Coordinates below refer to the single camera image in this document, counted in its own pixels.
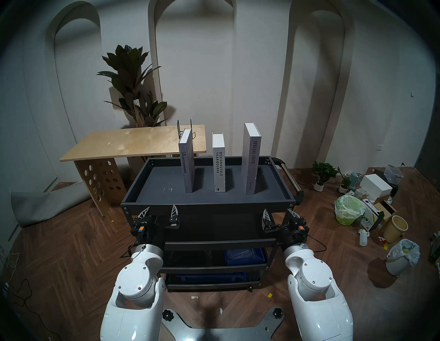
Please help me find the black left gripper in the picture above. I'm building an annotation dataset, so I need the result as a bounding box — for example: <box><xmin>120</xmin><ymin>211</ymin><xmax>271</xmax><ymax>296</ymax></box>
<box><xmin>131</xmin><ymin>204</ymin><xmax>181</xmax><ymax>243</ymax></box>

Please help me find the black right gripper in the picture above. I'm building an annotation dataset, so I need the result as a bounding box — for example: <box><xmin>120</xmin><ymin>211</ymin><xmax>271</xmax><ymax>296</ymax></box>
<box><xmin>262</xmin><ymin>208</ymin><xmax>310</xmax><ymax>245</ymax></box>

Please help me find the tall grey Special Issue book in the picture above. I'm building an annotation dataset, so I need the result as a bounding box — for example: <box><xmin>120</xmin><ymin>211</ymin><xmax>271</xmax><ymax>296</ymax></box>
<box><xmin>241</xmin><ymin>122</ymin><xmax>262</xmax><ymax>195</ymax></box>

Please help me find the black three-tier utility cart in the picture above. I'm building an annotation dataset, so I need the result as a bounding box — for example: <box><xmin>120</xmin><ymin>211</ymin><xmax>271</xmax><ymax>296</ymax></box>
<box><xmin>120</xmin><ymin>156</ymin><xmax>305</xmax><ymax>293</ymax></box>

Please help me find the small blue plastic bin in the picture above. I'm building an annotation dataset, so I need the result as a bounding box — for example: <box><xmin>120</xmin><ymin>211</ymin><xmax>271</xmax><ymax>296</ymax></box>
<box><xmin>224</xmin><ymin>248</ymin><xmax>266</xmax><ymax>266</ymax></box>

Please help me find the grey Discontent book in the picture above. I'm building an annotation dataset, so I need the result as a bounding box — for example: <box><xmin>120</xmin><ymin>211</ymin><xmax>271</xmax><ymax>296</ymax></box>
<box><xmin>178</xmin><ymin>129</ymin><xmax>195</xmax><ymax>193</ymax></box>

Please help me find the small bushy potted plant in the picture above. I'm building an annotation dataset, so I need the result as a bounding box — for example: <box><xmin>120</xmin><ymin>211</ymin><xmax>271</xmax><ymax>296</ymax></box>
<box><xmin>312</xmin><ymin>162</ymin><xmax>339</xmax><ymax>192</ymax></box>

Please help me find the bin with green bag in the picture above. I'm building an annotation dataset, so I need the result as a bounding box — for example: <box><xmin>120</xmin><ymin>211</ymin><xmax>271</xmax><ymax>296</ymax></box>
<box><xmin>334</xmin><ymin>195</ymin><xmax>365</xmax><ymax>226</ymax></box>

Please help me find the white Design Hotels Yearbook book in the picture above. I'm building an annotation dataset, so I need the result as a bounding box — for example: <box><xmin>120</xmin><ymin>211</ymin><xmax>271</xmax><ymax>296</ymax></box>
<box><xmin>212</xmin><ymin>133</ymin><xmax>226</xmax><ymax>193</ymax></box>

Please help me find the light wooden table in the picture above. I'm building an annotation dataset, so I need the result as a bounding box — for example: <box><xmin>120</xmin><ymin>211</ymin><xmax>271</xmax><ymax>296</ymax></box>
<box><xmin>60</xmin><ymin>125</ymin><xmax>207</xmax><ymax>218</ymax></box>

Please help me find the wide blue plastic bin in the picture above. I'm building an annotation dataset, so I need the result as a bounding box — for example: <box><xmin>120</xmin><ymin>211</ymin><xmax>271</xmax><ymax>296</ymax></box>
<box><xmin>175</xmin><ymin>272</ymin><xmax>248</xmax><ymax>285</ymax></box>

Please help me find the green and white carton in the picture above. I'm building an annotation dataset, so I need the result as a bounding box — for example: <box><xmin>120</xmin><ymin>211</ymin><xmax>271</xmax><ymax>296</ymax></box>
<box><xmin>361</xmin><ymin>201</ymin><xmax>385</xmax><ymax>231</ymax></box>

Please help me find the white cardboard box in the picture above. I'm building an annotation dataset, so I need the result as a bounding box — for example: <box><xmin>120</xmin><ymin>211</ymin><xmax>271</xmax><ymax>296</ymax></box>
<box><xmin>360</xmin><ymin>174</ymin><xmax>393</xmax><ymax>198</ymax></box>

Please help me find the open brown cardboard box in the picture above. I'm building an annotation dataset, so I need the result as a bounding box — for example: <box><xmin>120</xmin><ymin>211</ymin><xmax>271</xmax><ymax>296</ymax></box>
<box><xmin>373</xmin><ymin>200</ymin><xmax>406</xmax><ymax>221</ymax></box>

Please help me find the yellow bucket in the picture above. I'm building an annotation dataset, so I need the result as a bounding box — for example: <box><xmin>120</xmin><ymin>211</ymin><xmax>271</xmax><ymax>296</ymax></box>
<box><xmin>383</xmin><ymin>216</ymin><xmax>409</xmax><ymax>243</ymax></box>

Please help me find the clear plastic storage container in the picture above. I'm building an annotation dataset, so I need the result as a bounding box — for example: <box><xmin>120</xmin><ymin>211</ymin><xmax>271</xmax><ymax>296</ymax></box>
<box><xmin>384</xmin><ymin>165</ymin><xmax>404</xmax><ymax>182</ymax></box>

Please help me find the bin with white bag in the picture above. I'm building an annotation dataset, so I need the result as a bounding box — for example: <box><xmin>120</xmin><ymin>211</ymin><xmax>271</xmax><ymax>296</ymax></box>
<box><xmin>386</xmin><ymin>239</ymin><xmax>420</xmax><ymax>276</ymax></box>

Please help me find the large dark-leaved potted plant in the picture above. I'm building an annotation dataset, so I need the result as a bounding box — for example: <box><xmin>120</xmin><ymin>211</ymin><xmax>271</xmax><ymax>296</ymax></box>
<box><xmin>97</xmin><ymin>44</ymin><xmax>168</xmax><ymax>128</ymax></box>

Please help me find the black wire book holder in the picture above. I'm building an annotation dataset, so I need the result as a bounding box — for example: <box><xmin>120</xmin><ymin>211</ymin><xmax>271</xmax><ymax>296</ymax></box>
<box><xmin>177</xmin><ymin>119</ymin><xmax>198</xmax><ymax>140</ymax></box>

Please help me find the grey metal robot base plate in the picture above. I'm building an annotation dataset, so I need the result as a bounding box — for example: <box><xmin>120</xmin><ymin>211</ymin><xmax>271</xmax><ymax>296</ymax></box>
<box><xmin>162</xmin><ymin>307</ymin><xmax>285</xmax><ymax>341</ymax></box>

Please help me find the black floor cable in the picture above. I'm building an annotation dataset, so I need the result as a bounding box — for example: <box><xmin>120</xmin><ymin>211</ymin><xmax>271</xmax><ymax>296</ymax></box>
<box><xmin>3</xmin><ymin>278</ymin><xmax>59</xmax><ymax>339</ymax></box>

